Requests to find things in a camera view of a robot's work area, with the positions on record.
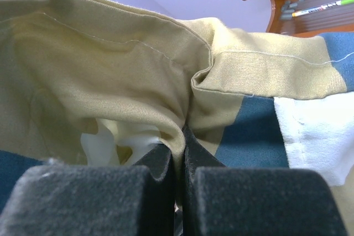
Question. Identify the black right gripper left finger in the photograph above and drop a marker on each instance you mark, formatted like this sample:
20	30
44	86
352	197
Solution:
59	199

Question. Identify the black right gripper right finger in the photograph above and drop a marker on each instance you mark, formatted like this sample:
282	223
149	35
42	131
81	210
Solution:
220	200

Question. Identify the blue tan white checked pillowcase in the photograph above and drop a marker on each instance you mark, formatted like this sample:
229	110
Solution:
251	99

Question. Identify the white pillow with yellow band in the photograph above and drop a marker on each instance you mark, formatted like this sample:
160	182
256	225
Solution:
119	143

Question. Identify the grey capped pens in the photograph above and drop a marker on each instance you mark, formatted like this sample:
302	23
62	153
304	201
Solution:
288	8

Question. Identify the brown wooden shelf rack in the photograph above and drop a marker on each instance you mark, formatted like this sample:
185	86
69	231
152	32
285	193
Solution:
290	1

